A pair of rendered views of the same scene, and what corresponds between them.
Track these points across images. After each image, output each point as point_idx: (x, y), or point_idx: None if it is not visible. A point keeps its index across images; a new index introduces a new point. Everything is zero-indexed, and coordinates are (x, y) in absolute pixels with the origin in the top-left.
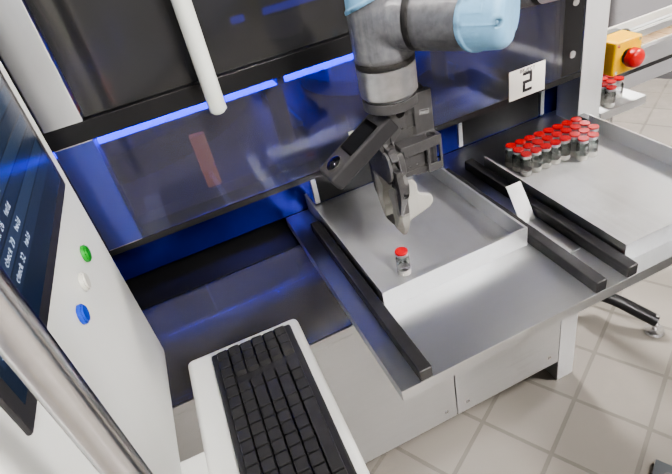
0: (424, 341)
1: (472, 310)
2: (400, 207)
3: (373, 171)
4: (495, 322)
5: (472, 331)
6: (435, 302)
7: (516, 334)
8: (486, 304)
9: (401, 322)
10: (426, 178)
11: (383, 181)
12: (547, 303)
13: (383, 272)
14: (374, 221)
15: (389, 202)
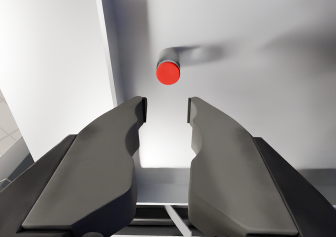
0: (20, 8)
1: (60, 92)
2: (41, 160)
3: (298, 229)
4: (32, 102)
5: (24, 73)
6: (91, 63)
7: (10, 109)
8: (64, 110)
9: None
10: (321, 178)
11: (201, 207)
12: (45, 152)
13: (190, 29)
14: (314, 80)
15: (192, 136)
